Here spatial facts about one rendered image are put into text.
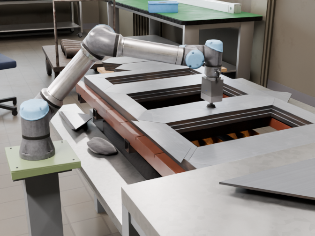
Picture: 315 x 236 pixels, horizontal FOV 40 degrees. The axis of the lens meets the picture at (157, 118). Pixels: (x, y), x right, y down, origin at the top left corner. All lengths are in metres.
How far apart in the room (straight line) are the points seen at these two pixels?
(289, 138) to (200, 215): 0.93
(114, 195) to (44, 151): 0.40
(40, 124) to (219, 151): 0.75
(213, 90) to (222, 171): 0.95
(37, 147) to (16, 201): 1.20
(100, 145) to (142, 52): 0.49
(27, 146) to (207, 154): 0.78
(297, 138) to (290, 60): 3.38
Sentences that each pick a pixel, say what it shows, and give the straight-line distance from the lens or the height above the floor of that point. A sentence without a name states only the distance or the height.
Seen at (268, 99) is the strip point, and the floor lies 0.87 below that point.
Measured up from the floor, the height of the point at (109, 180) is 0.68.
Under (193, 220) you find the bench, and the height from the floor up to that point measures 1.05.
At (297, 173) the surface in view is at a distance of 1.01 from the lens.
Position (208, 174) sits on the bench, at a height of 1.05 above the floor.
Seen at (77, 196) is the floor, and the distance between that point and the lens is 3.00.
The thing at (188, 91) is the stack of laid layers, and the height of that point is 0.84.
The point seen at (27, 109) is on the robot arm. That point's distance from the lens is 1.85.
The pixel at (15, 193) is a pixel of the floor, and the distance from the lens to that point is 3.14.
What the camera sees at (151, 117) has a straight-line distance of 1.87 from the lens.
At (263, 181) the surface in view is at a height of 1.07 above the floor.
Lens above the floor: 1.52
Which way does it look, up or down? 21 degrees down
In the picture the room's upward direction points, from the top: straight up
